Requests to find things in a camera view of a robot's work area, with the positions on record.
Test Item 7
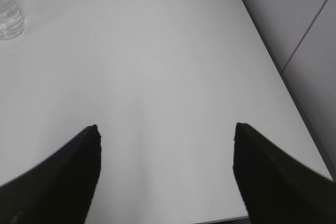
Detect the clear Wahaha water bottle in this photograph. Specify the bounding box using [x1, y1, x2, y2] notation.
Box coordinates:
[1, 0, 25, 40]

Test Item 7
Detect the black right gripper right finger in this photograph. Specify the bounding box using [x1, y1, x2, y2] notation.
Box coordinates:
[233, 123, 335, 223]

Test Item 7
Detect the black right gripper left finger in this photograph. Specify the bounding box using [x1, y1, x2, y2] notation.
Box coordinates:
[1, 125, 102, 223]

